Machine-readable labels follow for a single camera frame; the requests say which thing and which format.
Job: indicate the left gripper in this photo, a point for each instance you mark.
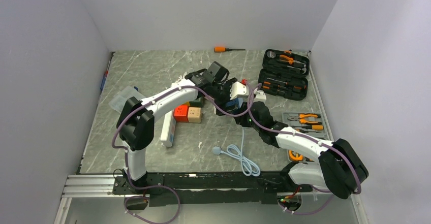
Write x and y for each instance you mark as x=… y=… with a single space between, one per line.
x=221 y=106

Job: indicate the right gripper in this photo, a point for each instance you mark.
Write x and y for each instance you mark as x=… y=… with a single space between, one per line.
x=240 y=120

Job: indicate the blue cube socket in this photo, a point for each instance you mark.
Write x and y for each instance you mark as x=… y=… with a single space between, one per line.
x=233 y=105

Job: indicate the black tool case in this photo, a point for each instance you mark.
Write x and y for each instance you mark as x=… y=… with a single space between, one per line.
x=282 y=79

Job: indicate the grey tool case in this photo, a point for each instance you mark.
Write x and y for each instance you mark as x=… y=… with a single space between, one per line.
x=317 y=131

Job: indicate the white long power strip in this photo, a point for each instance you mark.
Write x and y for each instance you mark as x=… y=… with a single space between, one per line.
x=168 y=129

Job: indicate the clear plastic parts box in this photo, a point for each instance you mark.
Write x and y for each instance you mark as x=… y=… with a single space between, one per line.
x=119 y=100

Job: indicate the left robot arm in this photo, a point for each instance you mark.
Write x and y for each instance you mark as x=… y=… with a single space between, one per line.
x=136 y=124

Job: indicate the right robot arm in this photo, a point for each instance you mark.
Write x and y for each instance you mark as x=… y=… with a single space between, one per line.
x=335 y=165

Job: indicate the dark green cube socket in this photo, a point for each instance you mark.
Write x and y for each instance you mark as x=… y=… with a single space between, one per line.
x=199 y=103

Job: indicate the beige cube socket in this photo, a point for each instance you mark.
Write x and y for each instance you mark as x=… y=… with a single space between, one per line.
x=194 y=115

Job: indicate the red cube socket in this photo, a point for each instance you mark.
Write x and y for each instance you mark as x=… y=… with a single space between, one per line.
x=180 y=113

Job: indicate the orange pliers in grey case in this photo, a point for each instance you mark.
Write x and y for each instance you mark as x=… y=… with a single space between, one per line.
x=308 y=119

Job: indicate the orange tape measure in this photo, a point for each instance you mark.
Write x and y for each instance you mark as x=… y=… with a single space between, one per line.
x=294 y=156

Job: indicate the orange pliers in black case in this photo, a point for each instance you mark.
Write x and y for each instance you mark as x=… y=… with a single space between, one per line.
x=284 y=58

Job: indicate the red blue pen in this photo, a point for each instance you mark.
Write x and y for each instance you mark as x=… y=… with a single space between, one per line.
x=104 y=77

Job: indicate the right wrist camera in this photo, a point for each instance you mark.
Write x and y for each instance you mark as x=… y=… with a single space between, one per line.
x=259 y=96

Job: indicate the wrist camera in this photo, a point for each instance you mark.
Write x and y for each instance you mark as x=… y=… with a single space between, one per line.
x=238 y=90
x=259 y=96

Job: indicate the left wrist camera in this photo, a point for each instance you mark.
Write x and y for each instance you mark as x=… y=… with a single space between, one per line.
x=238 y=90

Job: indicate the orange handled screwdriver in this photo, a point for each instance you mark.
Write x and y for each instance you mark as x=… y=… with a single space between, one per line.
x=224 y=49

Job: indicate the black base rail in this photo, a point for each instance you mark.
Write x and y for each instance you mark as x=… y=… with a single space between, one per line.
x=211 y=188

